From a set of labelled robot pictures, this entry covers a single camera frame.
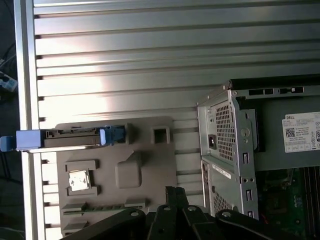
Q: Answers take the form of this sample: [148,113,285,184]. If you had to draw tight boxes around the hard disk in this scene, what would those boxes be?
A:
[0,126,126,153]

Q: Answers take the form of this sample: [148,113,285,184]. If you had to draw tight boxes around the green motherboard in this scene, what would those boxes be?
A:
[256,167,320,240]

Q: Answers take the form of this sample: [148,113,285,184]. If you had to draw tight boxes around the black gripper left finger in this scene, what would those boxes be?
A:
[57,186,178,240]

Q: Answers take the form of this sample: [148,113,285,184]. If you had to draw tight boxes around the CPU socket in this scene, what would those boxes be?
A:
[264,192,290,217]

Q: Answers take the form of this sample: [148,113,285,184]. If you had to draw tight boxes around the grey power supply unit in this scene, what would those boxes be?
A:
[254,98,320,172]

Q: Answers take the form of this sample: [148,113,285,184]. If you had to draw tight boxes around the black open PC case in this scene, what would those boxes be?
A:
[196,78,320,240]

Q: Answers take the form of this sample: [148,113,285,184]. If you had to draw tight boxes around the grey parts rack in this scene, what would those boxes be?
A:
[54,116,177,240]

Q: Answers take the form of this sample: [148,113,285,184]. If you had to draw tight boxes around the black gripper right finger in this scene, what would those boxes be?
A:
[176,187,309,240]

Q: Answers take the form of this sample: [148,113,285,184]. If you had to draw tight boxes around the silver CPU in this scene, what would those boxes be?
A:
[67,171,94,193]

